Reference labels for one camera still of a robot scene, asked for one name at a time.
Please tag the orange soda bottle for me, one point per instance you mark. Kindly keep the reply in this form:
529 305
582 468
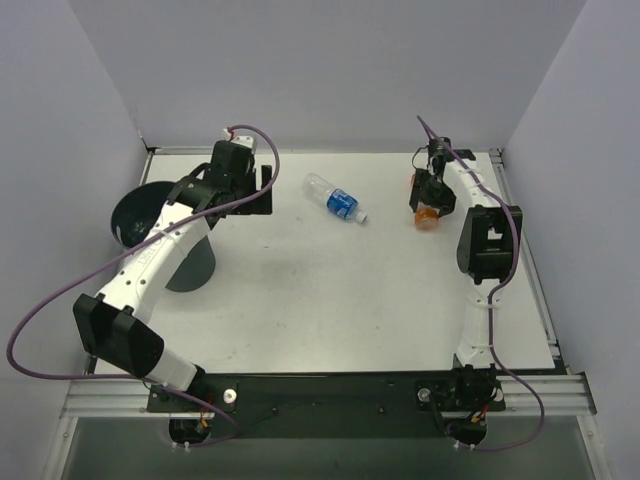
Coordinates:
427 216

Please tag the blue label water bottle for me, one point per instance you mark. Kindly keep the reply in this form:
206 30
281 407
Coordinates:
335 200

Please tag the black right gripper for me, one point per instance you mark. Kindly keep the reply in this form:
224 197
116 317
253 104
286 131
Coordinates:
430 194

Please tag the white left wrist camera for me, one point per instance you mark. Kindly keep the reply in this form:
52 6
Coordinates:
245 141

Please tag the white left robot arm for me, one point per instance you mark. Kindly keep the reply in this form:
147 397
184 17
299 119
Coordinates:
164 228

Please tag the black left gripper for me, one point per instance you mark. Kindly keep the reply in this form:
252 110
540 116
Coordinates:
265 190

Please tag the aluminium frame rail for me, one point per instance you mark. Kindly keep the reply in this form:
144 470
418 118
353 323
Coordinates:
105 399

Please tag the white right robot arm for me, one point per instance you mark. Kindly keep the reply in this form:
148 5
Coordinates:
488 249

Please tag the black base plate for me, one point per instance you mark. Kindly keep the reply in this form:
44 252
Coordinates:
382 405

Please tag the dark round garbage bin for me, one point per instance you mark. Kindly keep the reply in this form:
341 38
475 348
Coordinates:
135 215

